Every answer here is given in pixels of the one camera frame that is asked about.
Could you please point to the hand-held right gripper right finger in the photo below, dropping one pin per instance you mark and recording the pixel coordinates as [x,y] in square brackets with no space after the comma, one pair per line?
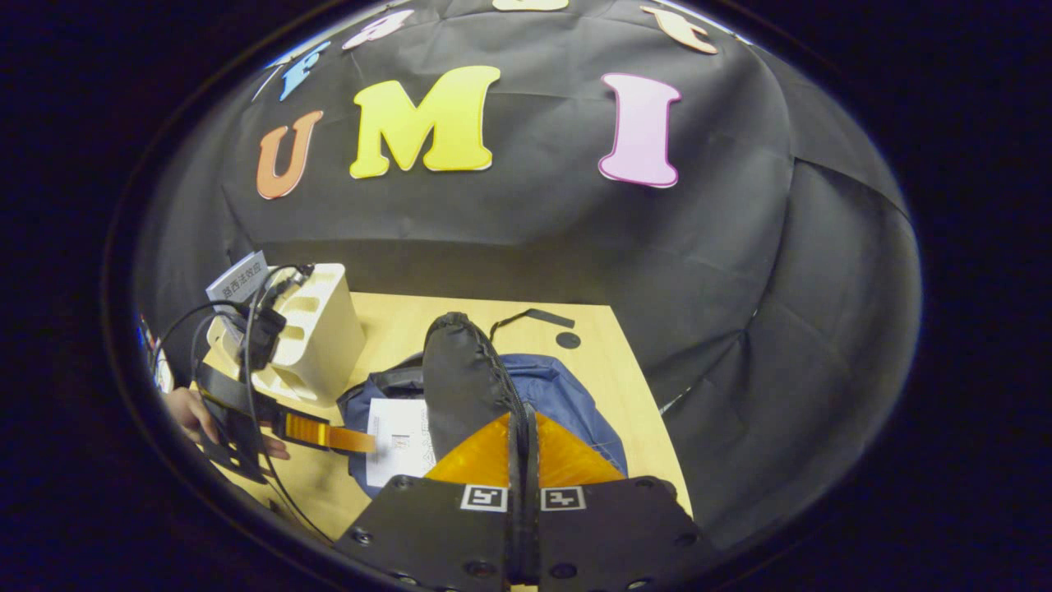
[616,534]

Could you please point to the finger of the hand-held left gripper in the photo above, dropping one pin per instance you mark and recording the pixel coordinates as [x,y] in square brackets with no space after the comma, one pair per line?
[320,432]

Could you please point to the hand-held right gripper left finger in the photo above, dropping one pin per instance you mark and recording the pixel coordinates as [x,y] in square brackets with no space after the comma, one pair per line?
[436,534]

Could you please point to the white cover book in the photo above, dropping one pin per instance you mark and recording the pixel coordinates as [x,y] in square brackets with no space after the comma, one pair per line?
[399,444]

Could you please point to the white bookshelf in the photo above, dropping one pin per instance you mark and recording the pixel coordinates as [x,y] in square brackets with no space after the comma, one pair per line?
[325,345]

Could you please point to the blue schoolbag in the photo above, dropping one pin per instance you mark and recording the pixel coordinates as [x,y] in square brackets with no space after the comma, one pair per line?
[567,395]

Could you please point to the lavender illustrated cover book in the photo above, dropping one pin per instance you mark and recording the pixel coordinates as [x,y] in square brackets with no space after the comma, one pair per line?
[238,278]

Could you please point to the background equipment clutter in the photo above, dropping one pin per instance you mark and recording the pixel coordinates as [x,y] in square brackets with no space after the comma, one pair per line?
[160,366]

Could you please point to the black round table disc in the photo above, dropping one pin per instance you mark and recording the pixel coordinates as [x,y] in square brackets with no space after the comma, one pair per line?
[567,339]

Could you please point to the black backdrop cloth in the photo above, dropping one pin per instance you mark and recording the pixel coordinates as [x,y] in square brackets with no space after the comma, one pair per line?
[534,214]

